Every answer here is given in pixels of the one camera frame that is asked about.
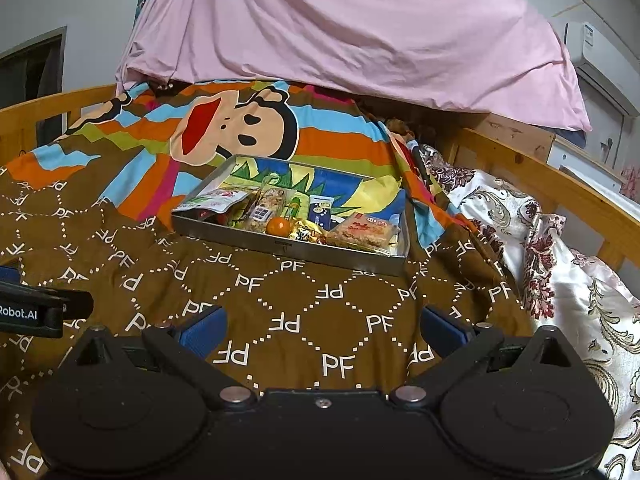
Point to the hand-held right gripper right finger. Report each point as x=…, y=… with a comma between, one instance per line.
x=445, y=332

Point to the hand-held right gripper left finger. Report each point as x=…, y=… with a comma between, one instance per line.
x=205, y=332

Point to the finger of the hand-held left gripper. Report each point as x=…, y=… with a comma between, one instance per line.
x=50, y=295

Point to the metal tray with cartoon print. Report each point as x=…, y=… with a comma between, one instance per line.
x=300, y=255

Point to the small orange tangerine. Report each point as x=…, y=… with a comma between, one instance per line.
x=278, y=226

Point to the rice cracker packet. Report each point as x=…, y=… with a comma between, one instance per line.
x=362, y=232

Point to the white and green snack bag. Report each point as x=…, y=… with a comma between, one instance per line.
x=215, y=199

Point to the gold snack packet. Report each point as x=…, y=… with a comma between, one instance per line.
x=307, y=234

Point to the dark blue snack packet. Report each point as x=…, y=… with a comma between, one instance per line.
x=320, y=210

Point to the red snack packet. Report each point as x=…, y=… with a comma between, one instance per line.
x=210, y=217

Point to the clear-wrapped granola bar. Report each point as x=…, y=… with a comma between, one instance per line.
x=265, y=210

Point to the white floral quilt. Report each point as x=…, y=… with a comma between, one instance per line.
x=575, y=285

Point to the white cabinet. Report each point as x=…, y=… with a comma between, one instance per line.
x=580, y=162

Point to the pink bed sheet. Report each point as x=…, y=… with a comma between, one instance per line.
x=350, y=35

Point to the white air conditioner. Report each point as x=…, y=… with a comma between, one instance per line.
x=595, y=50

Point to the wooden bed frame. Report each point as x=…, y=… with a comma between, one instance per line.
x=575, y=195

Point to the teal floral wall poster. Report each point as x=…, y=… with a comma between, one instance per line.
x=142, y=2

